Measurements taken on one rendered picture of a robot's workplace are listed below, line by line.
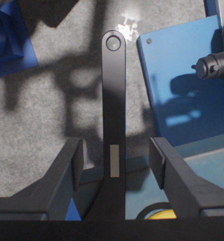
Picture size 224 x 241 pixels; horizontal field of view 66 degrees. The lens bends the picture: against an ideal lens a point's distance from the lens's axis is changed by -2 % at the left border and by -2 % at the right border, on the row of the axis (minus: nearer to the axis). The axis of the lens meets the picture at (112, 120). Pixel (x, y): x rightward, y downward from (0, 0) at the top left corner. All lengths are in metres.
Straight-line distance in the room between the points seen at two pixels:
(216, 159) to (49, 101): 1.22
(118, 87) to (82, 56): 1.10
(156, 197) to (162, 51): 1.03
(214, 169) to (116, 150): 0.15
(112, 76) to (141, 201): 0.19
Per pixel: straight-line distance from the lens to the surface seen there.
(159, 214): 0.28
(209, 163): 0.30
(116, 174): 0.26
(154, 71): 1.21
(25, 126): 1.50
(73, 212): 1.30
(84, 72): 1.31
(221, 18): 1.38
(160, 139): 0.16
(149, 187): 0.29
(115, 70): 0.22
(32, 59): 1.40
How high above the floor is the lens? 1.29
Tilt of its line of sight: 75 degrees down
